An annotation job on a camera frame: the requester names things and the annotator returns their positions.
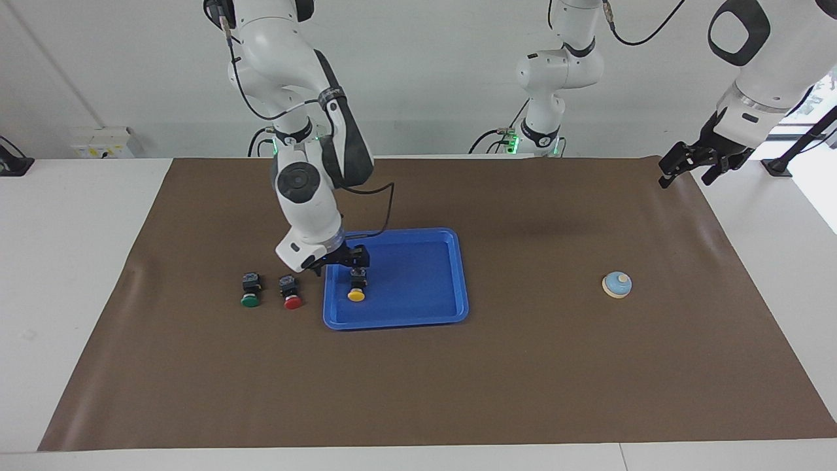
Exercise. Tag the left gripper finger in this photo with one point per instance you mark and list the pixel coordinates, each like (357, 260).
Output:
(665, 178)
(711, 174)

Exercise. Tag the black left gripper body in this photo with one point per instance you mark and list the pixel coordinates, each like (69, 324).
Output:
(709, 152)

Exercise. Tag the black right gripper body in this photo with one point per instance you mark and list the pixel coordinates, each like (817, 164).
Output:
(343, 255)

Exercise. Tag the yellow push button switch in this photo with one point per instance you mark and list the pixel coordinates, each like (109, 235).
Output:
(356, 296)

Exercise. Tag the red push button switch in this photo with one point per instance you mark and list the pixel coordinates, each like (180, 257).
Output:
(292, 301)

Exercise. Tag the green push button switch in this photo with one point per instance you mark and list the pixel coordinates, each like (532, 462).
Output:
(250, 300)

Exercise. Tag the light blue desk bell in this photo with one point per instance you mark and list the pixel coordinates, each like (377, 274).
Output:
(616, 285)

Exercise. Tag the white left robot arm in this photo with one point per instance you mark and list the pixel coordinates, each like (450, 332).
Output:
(562, 72)

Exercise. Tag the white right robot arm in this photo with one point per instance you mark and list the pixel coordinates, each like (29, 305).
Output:
(307, 196)

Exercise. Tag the blue plastic tray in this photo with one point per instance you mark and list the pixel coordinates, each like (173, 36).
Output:
(418, 281)

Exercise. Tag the brown table mat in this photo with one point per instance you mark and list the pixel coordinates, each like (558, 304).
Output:
(418, 386)

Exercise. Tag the black table clamp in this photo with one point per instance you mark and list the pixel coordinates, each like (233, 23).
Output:
(13, 165)

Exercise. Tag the black camera stand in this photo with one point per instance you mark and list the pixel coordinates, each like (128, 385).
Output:
(778, 165)

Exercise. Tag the white wall power outlet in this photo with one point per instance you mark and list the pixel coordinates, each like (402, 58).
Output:
(98, 142)

